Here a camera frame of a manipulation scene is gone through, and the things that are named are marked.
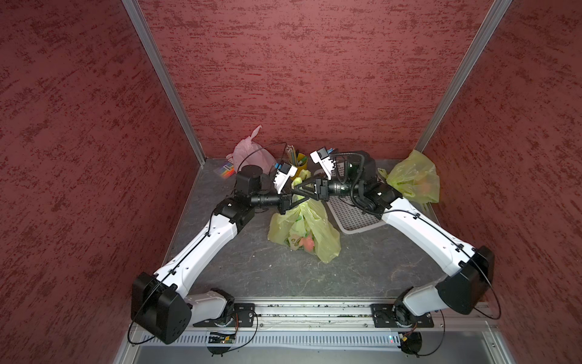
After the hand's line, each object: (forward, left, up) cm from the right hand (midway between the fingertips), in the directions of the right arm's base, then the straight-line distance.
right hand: (297, 192), depth 66 cm
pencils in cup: (+36, +2, -18) cm, 40 cm away
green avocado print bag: (-6, -1, -11) cm, 13 cm away
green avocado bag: (+26, -55, -26) cm, 66 cm away
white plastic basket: (+9, -24, -33) cm, 42 cm away
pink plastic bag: (+40, +24, -21) cm, 51 cm away
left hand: (-1, -3, -4) cm, 5 cm away
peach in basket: (-5, -3, -26) cm, 27 cm away
